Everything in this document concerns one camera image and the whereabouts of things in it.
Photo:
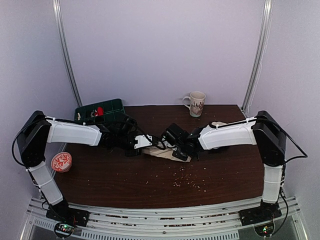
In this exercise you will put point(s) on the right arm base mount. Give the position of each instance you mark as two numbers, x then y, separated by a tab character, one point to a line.
258	214

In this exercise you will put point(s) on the left aluminium frame post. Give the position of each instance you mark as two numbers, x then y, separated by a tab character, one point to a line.
65	52

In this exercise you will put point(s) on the aluminium frame post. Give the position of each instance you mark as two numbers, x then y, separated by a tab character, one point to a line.
260	50
65	52

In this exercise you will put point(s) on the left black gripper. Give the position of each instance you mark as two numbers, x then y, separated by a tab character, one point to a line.
129	153

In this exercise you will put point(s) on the right aluminium frame post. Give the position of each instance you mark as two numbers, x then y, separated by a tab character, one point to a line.
260	50

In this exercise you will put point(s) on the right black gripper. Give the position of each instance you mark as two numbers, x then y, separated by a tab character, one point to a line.
181	157

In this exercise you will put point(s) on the red item in tray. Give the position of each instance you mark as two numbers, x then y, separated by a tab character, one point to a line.
99	111

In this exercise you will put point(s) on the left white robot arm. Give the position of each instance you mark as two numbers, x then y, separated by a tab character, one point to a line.
40	131

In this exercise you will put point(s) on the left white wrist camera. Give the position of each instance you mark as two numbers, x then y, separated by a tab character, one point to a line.
142	141

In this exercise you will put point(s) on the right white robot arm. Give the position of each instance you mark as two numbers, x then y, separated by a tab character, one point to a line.
261	133

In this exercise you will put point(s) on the green compartment tray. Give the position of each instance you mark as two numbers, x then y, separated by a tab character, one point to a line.
111	110

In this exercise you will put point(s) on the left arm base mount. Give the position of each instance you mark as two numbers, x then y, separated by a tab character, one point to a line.
72	216

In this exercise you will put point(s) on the cream underwear navy trim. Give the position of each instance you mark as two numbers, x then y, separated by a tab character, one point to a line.
217	124

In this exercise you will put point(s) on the cream boxer underwear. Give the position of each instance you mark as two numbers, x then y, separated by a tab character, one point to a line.
164	154

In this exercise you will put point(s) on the white patterned ceramic mug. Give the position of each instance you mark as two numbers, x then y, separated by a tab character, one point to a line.
195	103

